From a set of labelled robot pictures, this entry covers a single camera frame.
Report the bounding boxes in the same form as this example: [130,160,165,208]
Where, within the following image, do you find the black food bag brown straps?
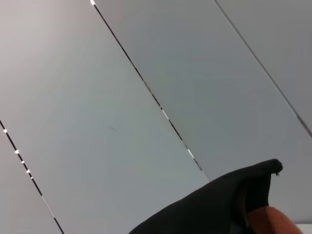
[128,158,305,234]

